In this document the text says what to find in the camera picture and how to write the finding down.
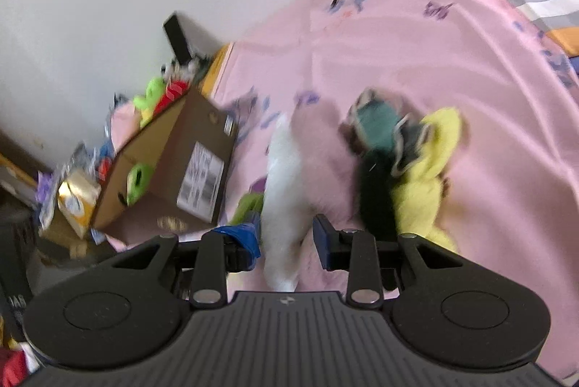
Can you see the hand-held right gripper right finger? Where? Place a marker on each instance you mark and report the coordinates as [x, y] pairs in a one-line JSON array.
[[323, 242]]

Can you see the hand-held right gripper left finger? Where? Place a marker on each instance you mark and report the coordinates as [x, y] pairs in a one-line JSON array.
[[237, 242]]

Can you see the white plush toy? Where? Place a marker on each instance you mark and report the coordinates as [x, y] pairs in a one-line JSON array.
[[282, 197]]

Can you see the black fuzzy plush toy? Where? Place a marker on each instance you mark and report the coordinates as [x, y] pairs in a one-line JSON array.
[[375, 188]]

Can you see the pink fluffy plush toy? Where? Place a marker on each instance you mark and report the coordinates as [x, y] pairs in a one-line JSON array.
[[323, 156]]

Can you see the yellow plush toy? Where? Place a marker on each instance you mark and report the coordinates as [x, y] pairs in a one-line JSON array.
[[425, 188]]

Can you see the brown cardboard box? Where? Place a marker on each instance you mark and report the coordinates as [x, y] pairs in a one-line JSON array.
[[176, 142]]

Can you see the green purple plush toy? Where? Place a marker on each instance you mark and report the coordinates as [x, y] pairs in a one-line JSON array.
[[246, 206]]

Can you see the green frog plush toy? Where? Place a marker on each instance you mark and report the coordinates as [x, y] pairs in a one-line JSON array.
[[138, 183], [151, 95]]

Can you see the colourful packets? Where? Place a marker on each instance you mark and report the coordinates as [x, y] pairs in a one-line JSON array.
[[102, 163]]

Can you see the red plush toy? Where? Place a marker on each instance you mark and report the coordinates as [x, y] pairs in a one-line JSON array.
[[174, 93]]

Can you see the gold white carton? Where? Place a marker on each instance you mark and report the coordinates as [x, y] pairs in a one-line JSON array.
[[77, 199]]

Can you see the pink cloth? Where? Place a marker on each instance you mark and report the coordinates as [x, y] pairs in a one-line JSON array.
[[122, 122]]

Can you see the panda plush toy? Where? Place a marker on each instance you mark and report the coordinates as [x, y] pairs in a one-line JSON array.
[[181, 68]]

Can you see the black smartphone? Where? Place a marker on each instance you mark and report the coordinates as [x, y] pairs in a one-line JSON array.
[[177, 36]]

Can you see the dark cabinet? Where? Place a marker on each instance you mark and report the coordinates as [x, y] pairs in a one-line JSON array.
[[13, 242]]

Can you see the red cloth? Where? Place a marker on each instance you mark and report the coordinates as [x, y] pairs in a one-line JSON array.
[[11, 362]]

